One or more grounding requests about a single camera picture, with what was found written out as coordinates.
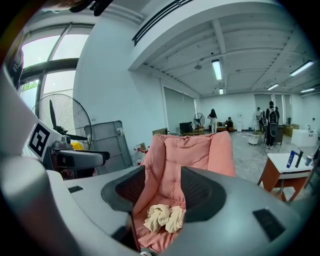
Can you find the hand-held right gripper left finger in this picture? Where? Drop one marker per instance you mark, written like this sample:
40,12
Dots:
95,197

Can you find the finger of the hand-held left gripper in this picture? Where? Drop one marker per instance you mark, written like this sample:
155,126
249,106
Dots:
87,157

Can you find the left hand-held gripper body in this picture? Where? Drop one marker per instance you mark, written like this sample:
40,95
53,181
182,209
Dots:
41,137

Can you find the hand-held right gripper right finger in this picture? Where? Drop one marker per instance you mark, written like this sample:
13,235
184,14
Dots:
237,212

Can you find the cream yellow cloth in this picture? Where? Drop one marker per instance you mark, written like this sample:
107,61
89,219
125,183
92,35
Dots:
162,217

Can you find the pink padded chair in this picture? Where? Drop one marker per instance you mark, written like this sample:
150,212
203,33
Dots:
190,155

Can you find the yellow and black box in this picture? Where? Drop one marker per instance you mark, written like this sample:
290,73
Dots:
77,146

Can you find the black standing fan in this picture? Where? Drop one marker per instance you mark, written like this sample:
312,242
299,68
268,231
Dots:
60,128

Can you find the grey cart with casters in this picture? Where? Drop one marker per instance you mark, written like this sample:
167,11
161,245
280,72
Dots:
110,147

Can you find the clear water jug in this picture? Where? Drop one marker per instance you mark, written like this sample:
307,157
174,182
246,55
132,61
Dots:
138,157
146,152

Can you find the orange and white table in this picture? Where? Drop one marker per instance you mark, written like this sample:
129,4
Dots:
282,177

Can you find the blue bottle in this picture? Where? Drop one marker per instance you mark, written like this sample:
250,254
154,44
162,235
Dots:
290,158

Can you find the black faucet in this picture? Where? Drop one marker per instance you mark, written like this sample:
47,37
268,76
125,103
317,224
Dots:
298,157

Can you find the large window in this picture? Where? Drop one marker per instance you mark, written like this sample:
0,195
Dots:
40,50

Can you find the small cup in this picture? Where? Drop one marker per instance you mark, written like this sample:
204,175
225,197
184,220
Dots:
309,160

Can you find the white water dispenser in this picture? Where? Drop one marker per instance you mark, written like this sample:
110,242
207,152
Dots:
239,122

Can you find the black cabinet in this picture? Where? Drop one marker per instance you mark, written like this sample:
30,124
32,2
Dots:
185,126

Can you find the white bathtub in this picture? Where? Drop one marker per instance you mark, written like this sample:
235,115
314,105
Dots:
305,137

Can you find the long ceiling light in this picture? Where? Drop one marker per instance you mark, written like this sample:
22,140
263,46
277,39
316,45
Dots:
217,69
301,68
221,91
273,86

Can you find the black ceiling air vent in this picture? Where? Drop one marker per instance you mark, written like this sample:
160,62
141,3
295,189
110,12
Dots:
155,20

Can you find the small black pedestal fan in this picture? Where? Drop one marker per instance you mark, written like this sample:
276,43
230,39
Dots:
199,119

